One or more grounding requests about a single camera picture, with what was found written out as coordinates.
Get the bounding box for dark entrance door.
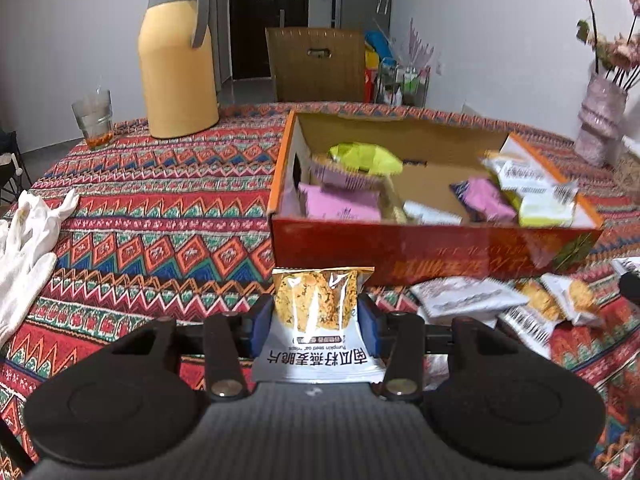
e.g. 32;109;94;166
228;0;311;81

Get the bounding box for clear glass cup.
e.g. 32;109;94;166
71;88;114;150

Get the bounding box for pink ceramic vase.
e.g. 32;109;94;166
573;72;629;167

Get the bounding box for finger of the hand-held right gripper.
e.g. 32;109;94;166
619;270;640;306

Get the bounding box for pale yellow snack packet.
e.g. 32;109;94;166
517;194;576;227

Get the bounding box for dark chair with clothes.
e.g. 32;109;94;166
0;129;34;206

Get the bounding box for yellow thermos jug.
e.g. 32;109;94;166
138;0;221;140

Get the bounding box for wire cart with bottles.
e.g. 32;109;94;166
375;57;432;109

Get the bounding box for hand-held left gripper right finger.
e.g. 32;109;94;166
357;292;521;402

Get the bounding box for white cotton glove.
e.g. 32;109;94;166
13;188;81;271
0;219;59;346

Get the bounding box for grey white snack packet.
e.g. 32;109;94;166
409;277;530;326

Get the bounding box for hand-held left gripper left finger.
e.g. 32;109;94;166
106;292;275;402

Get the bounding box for white barcode snack packet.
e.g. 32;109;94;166
500;182;581;206
497;304;559;359

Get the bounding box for dried pink roses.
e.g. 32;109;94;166
567;0;640;91

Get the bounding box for orange cardboard box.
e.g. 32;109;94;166
267;109;605;287

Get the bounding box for white and purple snack packet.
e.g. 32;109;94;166
309;154;386;191

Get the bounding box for brown cardboard box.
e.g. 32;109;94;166
264;26;367;104

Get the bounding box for yellow and red bag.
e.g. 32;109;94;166
364;49;379;101

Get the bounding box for green snack packet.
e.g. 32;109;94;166
327;142;405;176

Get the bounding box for blue plastic item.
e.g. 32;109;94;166
363;29;396;66

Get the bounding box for purple wall decoration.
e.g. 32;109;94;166
404;17;436;69

